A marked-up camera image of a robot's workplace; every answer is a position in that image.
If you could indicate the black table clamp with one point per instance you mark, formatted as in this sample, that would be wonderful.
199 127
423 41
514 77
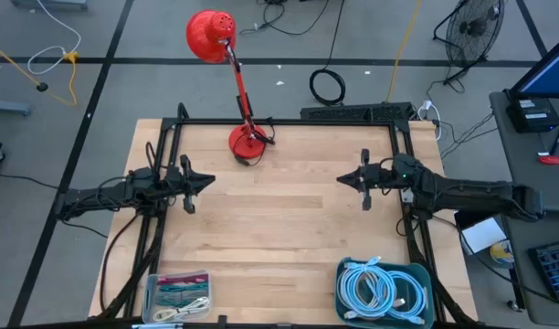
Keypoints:
222 322

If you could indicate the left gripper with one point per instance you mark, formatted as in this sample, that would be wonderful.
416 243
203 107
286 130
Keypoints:
174 183

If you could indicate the round yellow blue disc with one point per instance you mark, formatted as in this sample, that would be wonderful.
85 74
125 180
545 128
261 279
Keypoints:
502 253

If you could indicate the red flat desk object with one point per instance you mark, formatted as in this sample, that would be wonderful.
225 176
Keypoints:
551 160

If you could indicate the computer monitor blue screen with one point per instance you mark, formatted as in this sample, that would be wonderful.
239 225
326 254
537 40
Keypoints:
549 73

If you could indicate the black perforated panel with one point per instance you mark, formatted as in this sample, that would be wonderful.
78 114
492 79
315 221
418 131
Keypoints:
352 112

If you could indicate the black pen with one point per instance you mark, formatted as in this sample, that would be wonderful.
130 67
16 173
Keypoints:
558 141

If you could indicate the white paper sheet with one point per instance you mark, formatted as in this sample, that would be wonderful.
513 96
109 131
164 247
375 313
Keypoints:
482 235

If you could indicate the red desk lamp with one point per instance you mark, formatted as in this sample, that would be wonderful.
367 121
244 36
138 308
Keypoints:
211 36

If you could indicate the clear plastic container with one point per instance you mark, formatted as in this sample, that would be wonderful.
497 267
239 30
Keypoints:
149 292

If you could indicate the black round floor plug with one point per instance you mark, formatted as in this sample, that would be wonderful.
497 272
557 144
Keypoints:
42 86

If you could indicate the colourful backlit keyboard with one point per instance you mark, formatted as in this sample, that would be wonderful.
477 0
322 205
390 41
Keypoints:
555 272

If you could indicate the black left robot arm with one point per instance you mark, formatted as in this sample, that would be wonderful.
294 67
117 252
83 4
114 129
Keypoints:
101 196

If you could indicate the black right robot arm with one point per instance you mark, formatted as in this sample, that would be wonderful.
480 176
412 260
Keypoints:
467 192

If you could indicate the black box device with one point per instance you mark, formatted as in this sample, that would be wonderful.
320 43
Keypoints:
533 114

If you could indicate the silver metal bracket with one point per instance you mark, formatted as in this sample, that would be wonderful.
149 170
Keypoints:
156 326

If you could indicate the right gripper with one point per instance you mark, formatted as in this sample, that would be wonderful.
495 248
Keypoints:
380 177

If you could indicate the teal plastic bin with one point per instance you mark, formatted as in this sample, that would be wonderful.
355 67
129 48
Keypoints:
429 283

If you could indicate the grey furniture foot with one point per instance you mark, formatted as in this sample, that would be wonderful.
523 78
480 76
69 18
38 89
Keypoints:
55 3
10 108

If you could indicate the black floor fan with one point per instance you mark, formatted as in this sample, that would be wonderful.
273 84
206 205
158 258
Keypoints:
473 29

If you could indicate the black aluminium table frame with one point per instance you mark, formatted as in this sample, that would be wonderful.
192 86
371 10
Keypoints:
284 122

